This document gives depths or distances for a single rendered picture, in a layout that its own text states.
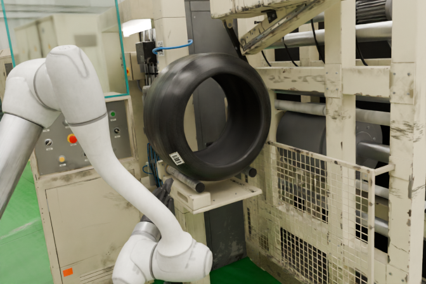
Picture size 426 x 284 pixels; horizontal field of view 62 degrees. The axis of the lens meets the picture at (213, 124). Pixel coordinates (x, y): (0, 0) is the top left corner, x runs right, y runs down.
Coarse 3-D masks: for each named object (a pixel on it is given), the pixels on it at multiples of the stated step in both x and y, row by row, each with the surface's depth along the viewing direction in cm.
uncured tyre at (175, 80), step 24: (168, 72) 151; (192, 72) 143; (216, 72) 147; (240, 72) 153; (168, 96) 142; (240, 96) 185; (264, 96) 161; (144, 120) 158; (168, 120) 141; (240, 120) 188; (264, 120) 163; (168, 144) 144; (216, 144) 185; (240, 144) 183; (192, 168) 149; (216, 168) 154; (240, 168) 161
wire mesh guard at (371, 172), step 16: (272, 144) 180; (272, 160) 183; (336, 160) 144; (256, 176) 199; (320, 176) 155; (336, 176) 146; (368, 176) 132; (320, 192) 156; (336, 192) 148; (368, 192) 133; (368, 208) 134; (256, 224) 207; (272, 224) 193; (368, 224) 135; (288, 240) 183; (368, 240) 137; (272, 256) 200; (288, 256) 185; (304, 256) 174; (368, 256) 138; (288, 272) 186; (304, 272) 176; (320, 272) 165; (368, 272) 139
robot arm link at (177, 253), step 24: (96, 120) 87; (96, 144) 90; (96, 168) 93; (120, 168) 95; (120, 192) 94; (144, 192) 96; (168, 216) 97; (168, 240) 97; (192, 240) 101; (168, 264) 98; (192, 264) 97
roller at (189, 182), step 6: (168, 168) 180; (174, 174) 172; (180, 174) 168; (180, 180) 167; (186, 180) 161; (192, 180) 158; (192, 186) 155; (198, 186) 153; (204, 186) 154; (198, 192) 153
